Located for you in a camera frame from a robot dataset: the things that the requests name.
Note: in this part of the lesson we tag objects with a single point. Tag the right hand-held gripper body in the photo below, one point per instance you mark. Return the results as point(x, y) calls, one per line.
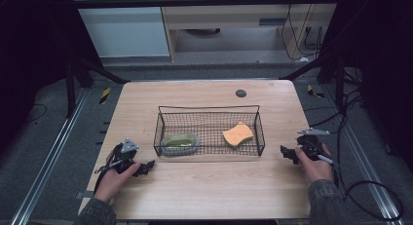
point(310, 142)

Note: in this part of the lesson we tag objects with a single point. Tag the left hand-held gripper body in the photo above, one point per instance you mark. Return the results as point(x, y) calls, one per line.
point(129, 146)

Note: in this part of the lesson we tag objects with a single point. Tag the green soap dish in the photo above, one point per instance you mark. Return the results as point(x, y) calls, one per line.
point(179, 143)

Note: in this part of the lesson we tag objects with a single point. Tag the green and yellow sponge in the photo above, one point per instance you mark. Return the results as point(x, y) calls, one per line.
point(238, 134)

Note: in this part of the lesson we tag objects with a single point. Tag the person's right hand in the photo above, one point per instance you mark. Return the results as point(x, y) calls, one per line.
point(315, 169)

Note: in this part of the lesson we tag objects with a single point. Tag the person's left hand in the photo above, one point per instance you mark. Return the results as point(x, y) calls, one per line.
point(112, 182)

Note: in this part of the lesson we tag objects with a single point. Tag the yellow and black tape strip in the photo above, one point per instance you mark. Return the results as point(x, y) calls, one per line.
point(314, 92)
point(105, 95)

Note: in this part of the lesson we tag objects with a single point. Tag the black metal stand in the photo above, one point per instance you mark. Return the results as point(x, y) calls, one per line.
point(69, 88)
point(339, 82)

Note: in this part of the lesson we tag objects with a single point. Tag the grey round table grommet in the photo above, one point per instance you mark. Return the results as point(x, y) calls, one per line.
point(241, 93)

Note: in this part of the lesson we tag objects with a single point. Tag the dark curtain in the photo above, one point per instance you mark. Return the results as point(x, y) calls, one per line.
point(32, 56)
point(383, 72)

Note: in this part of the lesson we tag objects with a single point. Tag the white cabinet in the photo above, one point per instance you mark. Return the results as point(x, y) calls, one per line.
point(123, 33)

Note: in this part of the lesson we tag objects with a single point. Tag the light wooden desk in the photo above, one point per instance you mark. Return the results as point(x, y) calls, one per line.
point(227, 18)

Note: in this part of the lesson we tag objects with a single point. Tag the black horizontal bar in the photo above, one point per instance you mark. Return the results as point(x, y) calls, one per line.
point(195, 2)

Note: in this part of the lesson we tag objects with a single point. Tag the aluminium floor rail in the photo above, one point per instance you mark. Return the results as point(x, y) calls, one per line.
point(367, 166)
point(48, 160)

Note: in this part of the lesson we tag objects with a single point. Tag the grey metal table bracket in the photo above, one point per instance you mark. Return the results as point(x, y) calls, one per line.
point(82, 194)

